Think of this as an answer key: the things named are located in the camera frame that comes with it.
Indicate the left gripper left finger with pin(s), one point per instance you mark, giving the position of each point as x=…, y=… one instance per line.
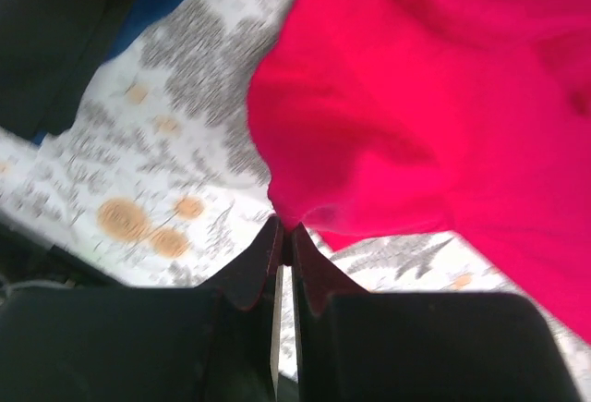
x=71, y=333

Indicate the black folded t shirt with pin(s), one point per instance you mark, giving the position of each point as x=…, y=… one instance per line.
x=50, y=50

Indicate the magenta t shirt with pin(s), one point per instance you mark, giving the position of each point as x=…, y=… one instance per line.
x=393, y=117

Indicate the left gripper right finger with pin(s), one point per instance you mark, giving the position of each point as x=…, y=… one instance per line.
x=354, y=345

